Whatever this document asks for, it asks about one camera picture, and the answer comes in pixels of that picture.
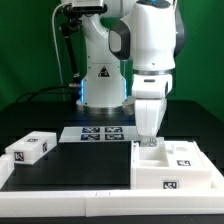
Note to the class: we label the white marker base plate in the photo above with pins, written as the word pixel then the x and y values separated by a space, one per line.
pixel 99 134

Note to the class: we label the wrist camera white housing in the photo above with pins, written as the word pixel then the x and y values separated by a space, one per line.
pixel 128 106

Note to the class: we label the small white door panel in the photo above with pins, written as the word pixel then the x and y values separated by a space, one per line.
pixel 152 142

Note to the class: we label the white obstacle frame wall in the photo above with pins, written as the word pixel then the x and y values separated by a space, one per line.
pixel 114 202

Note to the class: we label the white hinged door panel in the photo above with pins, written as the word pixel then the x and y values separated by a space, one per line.
pixel 183 154

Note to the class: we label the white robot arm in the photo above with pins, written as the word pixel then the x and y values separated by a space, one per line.
pixel 131 47

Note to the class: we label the white cabinet top block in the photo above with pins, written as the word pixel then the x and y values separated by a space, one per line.
pixel 32 147

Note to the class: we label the white cabinet body box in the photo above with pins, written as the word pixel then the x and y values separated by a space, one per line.
pixel 150 170

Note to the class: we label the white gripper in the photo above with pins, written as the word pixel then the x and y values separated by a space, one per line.
pixel 149 114

